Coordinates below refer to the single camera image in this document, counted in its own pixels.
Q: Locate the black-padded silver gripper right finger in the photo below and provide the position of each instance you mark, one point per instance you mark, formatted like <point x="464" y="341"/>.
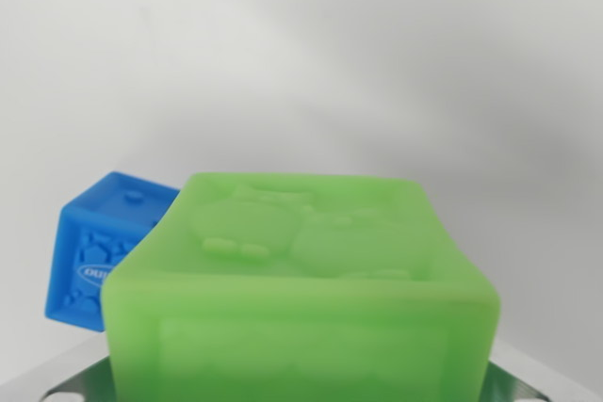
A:
<point x="511" y="378"/>

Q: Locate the blue soft toy cube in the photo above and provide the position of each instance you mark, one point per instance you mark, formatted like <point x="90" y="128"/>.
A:
<point x="99" y="232"/>

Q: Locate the green soft toy cube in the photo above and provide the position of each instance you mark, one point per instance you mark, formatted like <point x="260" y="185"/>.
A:
<point x="301" y="317"/>

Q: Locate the black-padded silver gripper left finger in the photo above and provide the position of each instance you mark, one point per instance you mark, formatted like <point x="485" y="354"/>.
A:
<point x="89" y="378"/>

